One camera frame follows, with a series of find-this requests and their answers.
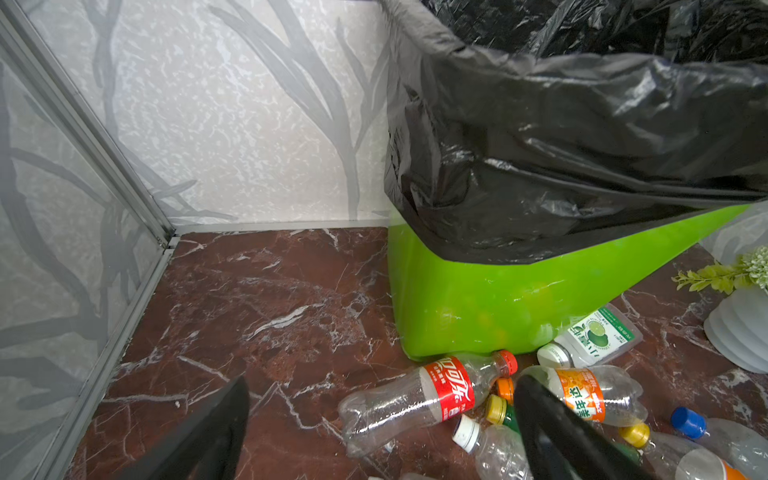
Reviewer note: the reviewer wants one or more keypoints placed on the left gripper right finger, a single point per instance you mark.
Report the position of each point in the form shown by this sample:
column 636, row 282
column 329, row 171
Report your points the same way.
column 560, row 445

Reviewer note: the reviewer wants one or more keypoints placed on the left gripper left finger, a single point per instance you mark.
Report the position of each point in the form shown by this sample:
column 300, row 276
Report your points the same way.
column 206, row 445

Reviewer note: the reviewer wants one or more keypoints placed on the green sprite bottle yellow cap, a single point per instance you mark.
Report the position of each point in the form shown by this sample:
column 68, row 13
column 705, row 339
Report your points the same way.
column 500, row 412

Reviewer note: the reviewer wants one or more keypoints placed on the orange label bottle near bin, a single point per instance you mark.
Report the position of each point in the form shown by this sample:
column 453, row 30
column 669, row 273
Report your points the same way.
column 603, row 394

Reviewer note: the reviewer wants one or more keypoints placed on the coca cola bottle near bin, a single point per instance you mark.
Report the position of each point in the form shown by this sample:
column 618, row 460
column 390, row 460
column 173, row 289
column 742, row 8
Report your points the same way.
column 429, row 395

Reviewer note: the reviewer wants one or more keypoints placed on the green plastic trash bin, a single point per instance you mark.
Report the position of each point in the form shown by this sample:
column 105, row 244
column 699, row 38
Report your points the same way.
column 442, row 307

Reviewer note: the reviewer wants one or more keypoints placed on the black bin liner bag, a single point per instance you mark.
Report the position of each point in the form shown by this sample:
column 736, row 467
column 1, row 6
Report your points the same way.
column 524, row 130

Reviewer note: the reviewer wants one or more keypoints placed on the long clear bottle white cap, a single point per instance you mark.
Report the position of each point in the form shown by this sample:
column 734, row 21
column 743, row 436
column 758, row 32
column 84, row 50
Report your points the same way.
column 498, row 451

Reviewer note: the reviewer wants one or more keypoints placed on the orange fanta label bottle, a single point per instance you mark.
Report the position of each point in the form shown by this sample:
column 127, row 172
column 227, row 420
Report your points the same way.
column 672, row 457

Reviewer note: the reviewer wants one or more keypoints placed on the lime label square bottle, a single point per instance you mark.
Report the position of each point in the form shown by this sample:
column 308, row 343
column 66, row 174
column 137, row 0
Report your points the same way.
column 596, row 339

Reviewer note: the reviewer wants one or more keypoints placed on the clear bottle blue cap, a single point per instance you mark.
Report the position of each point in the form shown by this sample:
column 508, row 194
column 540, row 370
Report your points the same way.
column 740, row 446

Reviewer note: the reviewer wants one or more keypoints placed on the white pot artificial flowers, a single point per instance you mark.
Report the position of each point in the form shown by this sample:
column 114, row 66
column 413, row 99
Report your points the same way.
column 737, row 327

